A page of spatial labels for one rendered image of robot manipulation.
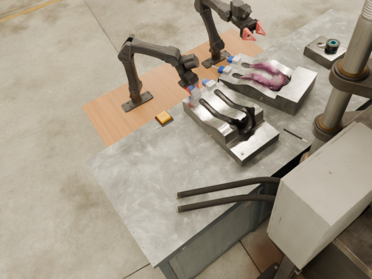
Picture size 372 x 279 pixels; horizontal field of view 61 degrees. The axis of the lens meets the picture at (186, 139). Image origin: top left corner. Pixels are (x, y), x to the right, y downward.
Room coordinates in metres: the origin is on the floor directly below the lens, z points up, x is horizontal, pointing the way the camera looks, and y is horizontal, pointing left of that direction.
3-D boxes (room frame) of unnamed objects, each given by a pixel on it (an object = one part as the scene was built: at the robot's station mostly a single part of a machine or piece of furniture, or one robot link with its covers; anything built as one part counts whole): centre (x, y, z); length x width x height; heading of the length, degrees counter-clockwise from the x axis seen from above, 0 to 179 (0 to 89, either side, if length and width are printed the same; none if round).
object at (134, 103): (1.39, 0.25, 0.84); 0.20 x 0.07 x 0.08; 115
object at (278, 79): (1.32, -0.52, 0.90); 0.26 x 0.18 x 0.08; 45
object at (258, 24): (1.33, -0.46, 1.19); 0.09 x 0.07 x 0.07; 25
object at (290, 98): (1.32, -0.53, 0.86); 0.50 x 0.26 x 0.11; 45
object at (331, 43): (1.47, -0.98, 0.89); 0.08 x 0.08 x 0.04
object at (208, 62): (1.64, -0.29, 0.84); 0.20 x 0.07 x 0.08; 115
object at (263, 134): (1.08, -0.25, 0.87); 0.50 x 0.26 x 0.14; 28
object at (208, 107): (1.10, -0.25, 0.92); 0.35 x 0.16 x 0.09; 28
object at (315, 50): (1.47, -0.95, 0.84); 0.20 x 0.15 x 0.07; 28
